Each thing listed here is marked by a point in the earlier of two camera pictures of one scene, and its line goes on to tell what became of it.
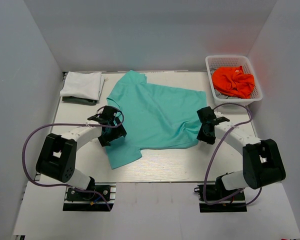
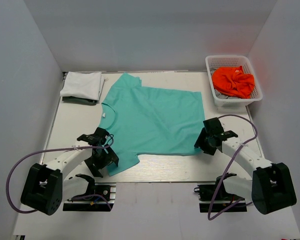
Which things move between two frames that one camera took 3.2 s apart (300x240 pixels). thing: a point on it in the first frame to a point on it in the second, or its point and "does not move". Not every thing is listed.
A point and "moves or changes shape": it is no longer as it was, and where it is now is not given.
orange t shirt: (232, 80) does not move
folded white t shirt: (84, 85) does not move
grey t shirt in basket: (219, 95) does not move
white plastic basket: (218, 61) does not move
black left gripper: (119, 131) to (111, 156)
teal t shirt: (156, 117) moves or changes shape
